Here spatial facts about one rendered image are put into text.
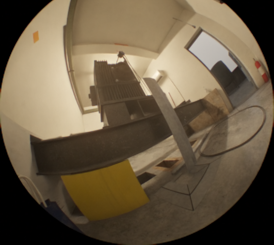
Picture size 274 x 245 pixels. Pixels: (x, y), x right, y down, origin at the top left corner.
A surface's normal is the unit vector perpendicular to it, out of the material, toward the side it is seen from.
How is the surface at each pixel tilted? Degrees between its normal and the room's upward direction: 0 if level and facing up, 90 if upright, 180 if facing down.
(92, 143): 90
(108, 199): 90
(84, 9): 180
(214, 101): 90
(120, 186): 90
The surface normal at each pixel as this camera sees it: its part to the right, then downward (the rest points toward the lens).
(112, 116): 0.36, -0.49
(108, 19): 0.38, 0.85
